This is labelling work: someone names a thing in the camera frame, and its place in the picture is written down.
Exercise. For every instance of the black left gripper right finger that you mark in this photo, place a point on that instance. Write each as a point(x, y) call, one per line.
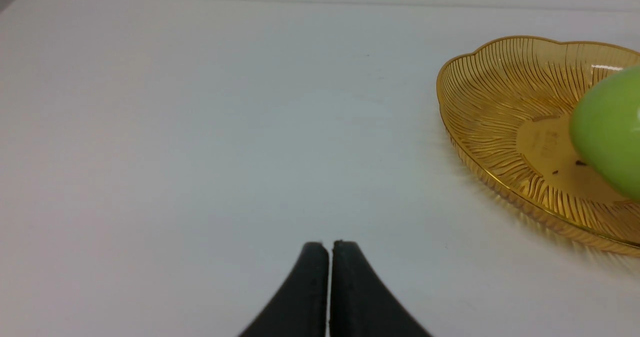
point(360, 303)

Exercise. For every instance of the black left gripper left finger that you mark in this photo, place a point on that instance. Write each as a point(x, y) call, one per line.
point(299, 307)

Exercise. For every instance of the green apple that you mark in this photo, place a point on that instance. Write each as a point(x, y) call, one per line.
point(605, 130)

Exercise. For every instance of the amber plastic fruit plate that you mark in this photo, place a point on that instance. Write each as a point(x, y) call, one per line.
point(506, 108)

